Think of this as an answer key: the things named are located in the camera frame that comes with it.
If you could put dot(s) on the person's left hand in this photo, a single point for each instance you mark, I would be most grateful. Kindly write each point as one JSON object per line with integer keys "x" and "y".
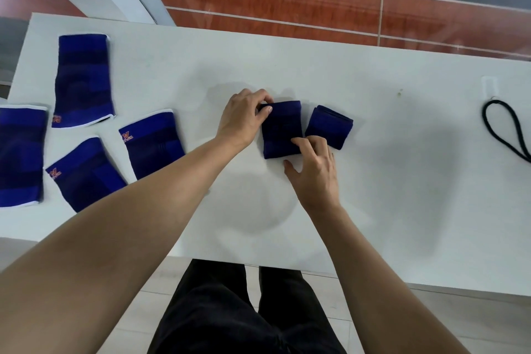
{"x": 238, "y": 117}

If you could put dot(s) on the person's right hand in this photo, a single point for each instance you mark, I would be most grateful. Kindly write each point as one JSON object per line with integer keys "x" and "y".
{"x": 317, "y": 177}

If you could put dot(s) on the person's left thumb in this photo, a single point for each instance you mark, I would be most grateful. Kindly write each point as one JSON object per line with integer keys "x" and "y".
{"x": 264, "y": 112}

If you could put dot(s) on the person's right thumb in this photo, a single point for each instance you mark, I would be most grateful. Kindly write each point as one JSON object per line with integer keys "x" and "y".
{"x": 291, "y": 173}

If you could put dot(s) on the person's left forearm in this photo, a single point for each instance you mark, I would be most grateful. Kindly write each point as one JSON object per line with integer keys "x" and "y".
{"x": 108, "y": 250}

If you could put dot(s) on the person's right forearm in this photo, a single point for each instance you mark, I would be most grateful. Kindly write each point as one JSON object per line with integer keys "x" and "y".
{"x": 373, "y": 283}

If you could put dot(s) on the small folded blue knit sleeve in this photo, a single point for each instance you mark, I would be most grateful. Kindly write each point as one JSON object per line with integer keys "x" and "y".
{"x": 330, "y": 125}

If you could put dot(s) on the blue knit sleeve white trim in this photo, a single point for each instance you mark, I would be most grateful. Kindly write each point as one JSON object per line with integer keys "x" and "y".
{"x": 83, "y": 80}
{"x": 87, "y": 177}
{"x": 20, "y": 154}
{"x": 151, "y": 144}

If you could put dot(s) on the person's black trousers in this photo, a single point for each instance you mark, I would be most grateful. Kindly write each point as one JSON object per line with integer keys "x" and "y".
{"x": 215, "y": 312}

